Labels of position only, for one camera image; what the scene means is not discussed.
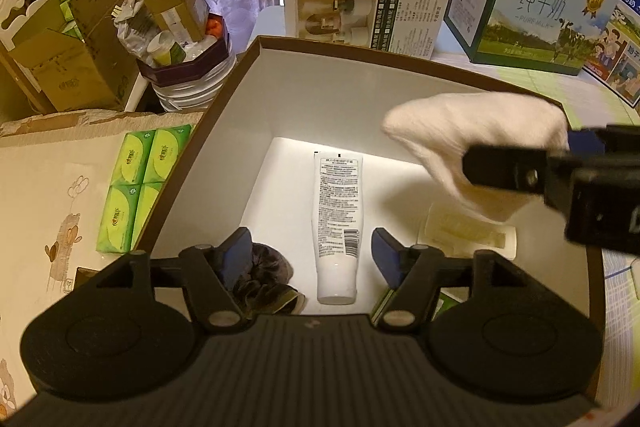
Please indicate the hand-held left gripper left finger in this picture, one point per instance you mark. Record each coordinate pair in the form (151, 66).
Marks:
(236, 257)

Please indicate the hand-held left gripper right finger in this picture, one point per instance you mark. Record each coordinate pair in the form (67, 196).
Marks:
(385, 257)

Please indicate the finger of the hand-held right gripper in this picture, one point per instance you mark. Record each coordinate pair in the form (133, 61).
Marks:
(500, 169)
(585, 141)

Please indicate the dark velvet scrunchie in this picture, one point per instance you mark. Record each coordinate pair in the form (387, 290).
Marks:
(267, 274)

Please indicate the white towel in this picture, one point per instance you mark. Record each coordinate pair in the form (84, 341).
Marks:
(475, 122)

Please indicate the white cream tube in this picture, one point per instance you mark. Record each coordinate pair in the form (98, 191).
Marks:
(336, 227)

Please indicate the clear packaged item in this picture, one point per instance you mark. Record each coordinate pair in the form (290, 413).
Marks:
(465, 229)

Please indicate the green printed card packet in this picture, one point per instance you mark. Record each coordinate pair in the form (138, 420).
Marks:
(445, 304)

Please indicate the brown storage box white inside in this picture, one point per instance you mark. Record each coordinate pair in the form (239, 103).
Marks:
(250, 107)

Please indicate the green tissue four pack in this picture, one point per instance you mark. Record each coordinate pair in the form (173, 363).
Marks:
(145, 187)

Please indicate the blue milk carton box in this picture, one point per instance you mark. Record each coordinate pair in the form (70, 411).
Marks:
(620, 27)

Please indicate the white bucket trash bin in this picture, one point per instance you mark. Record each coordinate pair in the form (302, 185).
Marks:
(195, 92)

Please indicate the cartoon printed cardboard sheet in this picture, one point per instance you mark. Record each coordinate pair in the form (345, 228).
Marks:
(50, 187)

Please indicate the purple octagonal box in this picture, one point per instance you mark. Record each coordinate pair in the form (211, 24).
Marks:
(190, 62)

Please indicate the small olive green carton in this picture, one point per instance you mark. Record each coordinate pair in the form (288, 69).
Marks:
(177, 7)

